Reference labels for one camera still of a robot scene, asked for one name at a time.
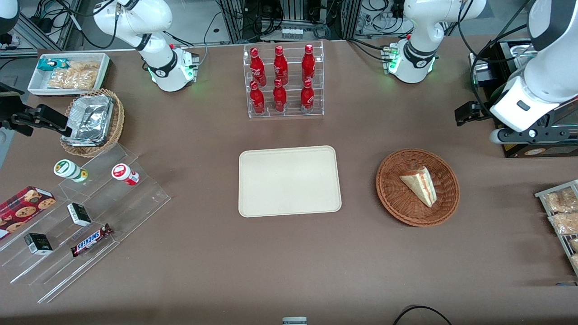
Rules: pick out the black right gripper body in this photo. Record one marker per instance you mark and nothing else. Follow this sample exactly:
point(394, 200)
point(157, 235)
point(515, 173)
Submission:
point(10, 107)

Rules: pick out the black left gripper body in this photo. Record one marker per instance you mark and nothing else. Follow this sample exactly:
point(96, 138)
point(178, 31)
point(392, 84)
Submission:
point(484, 111)

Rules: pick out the triangular sandwich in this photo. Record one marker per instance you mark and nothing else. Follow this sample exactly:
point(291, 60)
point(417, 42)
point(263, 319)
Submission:
point(422, 185)

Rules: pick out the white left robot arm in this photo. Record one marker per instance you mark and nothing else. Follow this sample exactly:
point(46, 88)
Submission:
point(422, 31)

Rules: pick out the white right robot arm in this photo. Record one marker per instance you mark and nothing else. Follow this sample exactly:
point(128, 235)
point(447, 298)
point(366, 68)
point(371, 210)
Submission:
point(135, 18)

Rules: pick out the white rectangular snack tray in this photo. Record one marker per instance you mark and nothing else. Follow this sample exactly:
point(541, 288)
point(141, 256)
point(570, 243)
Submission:
point(36, 85)

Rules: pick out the light wicker basket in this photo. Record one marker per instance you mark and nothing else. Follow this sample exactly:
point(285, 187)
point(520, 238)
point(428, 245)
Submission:
point(116, 122)

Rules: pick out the brown wicker basket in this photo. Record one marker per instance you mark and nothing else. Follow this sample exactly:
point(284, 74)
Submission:
point(397, 198)

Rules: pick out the beige plastic tray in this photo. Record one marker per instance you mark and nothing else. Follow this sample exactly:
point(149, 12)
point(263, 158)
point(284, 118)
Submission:
point(289, 180)

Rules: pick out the aluminium foil container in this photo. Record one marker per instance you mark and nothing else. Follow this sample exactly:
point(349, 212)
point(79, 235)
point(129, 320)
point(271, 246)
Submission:
point(90, 119)

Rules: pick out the clear bag of chips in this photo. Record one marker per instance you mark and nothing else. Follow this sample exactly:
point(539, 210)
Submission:
point(74, 76)

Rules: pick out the green lid cup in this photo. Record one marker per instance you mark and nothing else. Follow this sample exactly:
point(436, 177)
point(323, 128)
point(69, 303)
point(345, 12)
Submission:
point(67, 169)

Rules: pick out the green snack packet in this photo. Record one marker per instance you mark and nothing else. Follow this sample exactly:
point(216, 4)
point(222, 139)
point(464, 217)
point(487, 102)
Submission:
point(52, 64)

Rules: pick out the black food warmer machine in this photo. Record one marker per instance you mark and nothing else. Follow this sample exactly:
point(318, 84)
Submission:
point(557, 151)

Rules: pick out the red lid cup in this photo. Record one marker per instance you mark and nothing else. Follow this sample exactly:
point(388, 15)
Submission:
point(124, 174)

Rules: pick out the red cookie box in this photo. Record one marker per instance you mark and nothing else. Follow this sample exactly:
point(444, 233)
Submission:
point(22, 207)

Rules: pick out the small black box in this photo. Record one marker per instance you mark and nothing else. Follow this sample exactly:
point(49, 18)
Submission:
point(79, 214)
point(38, 243)

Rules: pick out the clear acrylic stepped shelf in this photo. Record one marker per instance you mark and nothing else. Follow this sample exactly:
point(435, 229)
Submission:
point(135, 203)

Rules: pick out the clear bag of snacks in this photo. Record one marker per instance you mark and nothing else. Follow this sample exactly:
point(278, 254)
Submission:
point(564, 223)
point(560, 201)

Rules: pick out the Snickers chocolate bar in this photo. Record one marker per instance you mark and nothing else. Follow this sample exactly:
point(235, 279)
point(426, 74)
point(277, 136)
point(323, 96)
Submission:
point(90, 240)

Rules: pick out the red cola bottle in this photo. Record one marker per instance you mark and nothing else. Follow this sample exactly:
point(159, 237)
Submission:
point(308, 63)
point(279, 97)
point(257, 67)
point(307, 97)
point(257, 100)
point(280, 65)

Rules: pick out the clear acrylic bottle rack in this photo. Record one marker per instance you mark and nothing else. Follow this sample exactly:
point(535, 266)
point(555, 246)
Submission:
point(289, 113)

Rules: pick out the white power strip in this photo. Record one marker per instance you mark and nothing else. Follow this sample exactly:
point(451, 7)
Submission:
point(289, 32)

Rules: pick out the small grey device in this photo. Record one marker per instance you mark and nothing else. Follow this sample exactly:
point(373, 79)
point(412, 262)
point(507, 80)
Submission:
point(294, 321)

